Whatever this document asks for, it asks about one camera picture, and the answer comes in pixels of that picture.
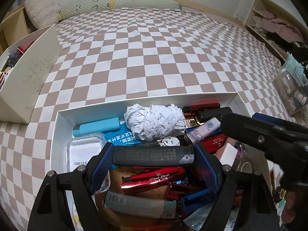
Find large white tray box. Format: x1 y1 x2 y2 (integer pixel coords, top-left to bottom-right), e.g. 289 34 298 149
49 92 252 174

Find white fluffy pillow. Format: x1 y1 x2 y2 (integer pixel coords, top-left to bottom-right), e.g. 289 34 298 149
24 0 61 29

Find small white shoe box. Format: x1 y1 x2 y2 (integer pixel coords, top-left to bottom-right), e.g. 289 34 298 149
1 25 62 124

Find black lighter with text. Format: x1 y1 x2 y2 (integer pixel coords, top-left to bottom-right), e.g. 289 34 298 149
112 146 194 167

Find green long bolster pillow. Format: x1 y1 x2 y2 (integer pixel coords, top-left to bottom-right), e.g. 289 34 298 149
59 0 182 21

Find crumpled white paper ball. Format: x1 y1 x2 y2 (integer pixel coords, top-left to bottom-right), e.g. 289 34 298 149
124 103 187 142

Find clear plastic case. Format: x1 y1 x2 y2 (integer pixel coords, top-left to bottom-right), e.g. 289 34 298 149
66 132 111 194

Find wooden shelf unit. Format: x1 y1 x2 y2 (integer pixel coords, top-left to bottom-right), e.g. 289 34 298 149
245 0 307 63

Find clear plastic storage bin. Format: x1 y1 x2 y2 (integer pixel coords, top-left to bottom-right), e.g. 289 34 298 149
273 54 307 116

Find light blue tube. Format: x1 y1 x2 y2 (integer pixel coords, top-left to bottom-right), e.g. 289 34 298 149
72 117 120 137

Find light blue silver lighter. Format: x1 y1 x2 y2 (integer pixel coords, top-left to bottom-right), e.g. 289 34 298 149
104 191 177 219

